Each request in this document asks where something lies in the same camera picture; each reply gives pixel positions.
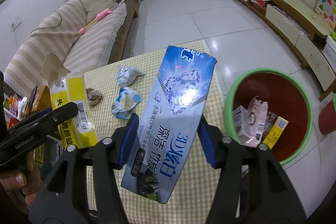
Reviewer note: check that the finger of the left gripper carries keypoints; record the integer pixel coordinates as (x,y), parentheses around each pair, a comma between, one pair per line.
(39,114)
(39,124)

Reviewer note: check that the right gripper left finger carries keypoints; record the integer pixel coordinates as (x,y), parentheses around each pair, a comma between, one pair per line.
(63,196)

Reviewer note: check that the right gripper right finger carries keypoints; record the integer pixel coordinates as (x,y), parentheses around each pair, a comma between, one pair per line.
(252,187)

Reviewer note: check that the yellow tissue pack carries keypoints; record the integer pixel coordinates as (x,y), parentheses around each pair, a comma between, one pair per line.
(64,88)

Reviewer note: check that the brown paper ball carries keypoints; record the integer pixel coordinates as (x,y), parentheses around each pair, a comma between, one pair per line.
(94,96)

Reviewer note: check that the grey milk carton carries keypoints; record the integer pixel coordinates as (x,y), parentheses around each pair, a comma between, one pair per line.
(241,124)

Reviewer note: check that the yellow drink carton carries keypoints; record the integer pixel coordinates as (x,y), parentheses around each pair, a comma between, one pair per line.
(275,132)

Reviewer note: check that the pink Pocky snack bag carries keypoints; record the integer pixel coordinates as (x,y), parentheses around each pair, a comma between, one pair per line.
(257,112)

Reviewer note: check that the torn blue white wrapper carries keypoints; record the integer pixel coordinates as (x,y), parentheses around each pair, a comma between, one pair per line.
(127,100)

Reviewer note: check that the silver foil ball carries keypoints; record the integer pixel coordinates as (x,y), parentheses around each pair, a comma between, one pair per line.
(126,75)

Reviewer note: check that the blue toothpaste box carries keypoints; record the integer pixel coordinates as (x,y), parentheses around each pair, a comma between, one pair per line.
(169,123)

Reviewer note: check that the green rimmed red trash bin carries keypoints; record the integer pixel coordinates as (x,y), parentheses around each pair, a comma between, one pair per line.
(285,97)

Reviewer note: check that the small red trash bin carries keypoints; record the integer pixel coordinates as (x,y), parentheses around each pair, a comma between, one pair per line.
(327,118)

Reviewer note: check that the person's left hand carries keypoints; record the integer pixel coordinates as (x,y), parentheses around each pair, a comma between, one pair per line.
(22,189)

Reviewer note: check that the checkered beige table mat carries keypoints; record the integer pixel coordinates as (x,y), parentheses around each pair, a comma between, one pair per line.
(193,194)

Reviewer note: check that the striped beige sofa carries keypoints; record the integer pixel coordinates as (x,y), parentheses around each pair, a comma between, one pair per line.
(100,45)

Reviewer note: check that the pink toy on sofa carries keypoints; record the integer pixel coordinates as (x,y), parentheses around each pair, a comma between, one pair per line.
(99,16)

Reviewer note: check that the white box beside cabinet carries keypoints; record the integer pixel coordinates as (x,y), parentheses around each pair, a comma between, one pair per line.
(329,51)

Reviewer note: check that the cream wooden TV cabinet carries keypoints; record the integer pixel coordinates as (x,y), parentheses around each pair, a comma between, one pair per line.
(305,33)

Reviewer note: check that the chinese checkers board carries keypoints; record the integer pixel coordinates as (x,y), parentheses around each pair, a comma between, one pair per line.
(326,10)

